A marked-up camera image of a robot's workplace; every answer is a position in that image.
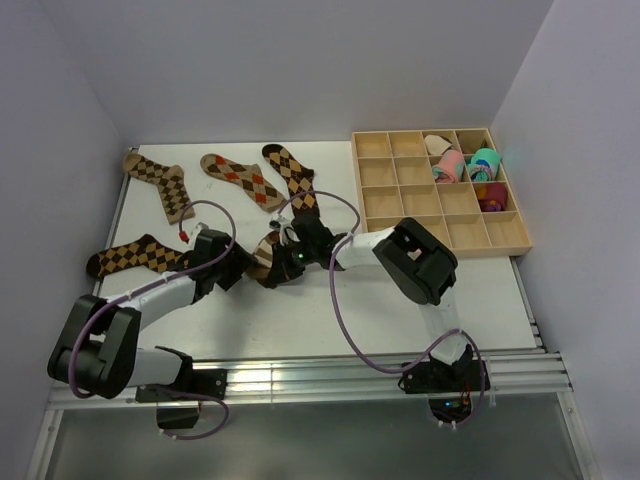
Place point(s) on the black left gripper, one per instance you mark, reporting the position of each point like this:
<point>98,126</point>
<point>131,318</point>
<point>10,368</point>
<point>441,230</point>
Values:
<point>239,260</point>

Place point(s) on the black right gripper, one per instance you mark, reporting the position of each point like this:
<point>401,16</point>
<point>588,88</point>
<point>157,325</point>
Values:
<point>282,270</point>

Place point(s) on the brown tan striped sock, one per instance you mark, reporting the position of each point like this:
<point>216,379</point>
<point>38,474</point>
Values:
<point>263,259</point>

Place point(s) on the tan orange argyle sock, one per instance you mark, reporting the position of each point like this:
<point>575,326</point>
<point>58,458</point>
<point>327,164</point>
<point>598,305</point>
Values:
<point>247,177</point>

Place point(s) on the dark brown tan argyle sock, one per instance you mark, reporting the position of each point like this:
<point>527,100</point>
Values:
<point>298,179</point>

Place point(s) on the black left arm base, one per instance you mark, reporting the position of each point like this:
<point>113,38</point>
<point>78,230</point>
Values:
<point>179,405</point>

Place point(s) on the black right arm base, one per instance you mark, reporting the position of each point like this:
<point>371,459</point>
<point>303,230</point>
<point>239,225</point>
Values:
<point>459,380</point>

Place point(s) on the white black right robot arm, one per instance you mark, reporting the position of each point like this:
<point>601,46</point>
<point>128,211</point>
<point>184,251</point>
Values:
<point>420,265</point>

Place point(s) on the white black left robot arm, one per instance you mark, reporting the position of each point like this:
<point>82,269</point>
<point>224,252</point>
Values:
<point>97,352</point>

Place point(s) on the brown yellow argyle sock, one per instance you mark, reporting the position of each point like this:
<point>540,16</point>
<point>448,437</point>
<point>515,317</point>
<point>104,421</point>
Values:
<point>145,252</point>

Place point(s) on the wooden compartment organizer box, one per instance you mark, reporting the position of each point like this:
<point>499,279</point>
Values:
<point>394,176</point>

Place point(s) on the pink rolled sock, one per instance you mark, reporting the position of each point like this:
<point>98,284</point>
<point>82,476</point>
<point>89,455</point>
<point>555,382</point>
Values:
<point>449,169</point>

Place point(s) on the cream rolled sock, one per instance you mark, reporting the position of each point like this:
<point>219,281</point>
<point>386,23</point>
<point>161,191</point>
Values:
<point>436,145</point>

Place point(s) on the maroon rolled sock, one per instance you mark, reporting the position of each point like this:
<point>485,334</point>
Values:
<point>492,197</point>

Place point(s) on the teal rolled sock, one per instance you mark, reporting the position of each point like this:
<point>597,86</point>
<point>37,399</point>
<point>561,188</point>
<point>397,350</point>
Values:
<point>484,165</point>

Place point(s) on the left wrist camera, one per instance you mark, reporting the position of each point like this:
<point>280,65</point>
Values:
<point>190,236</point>

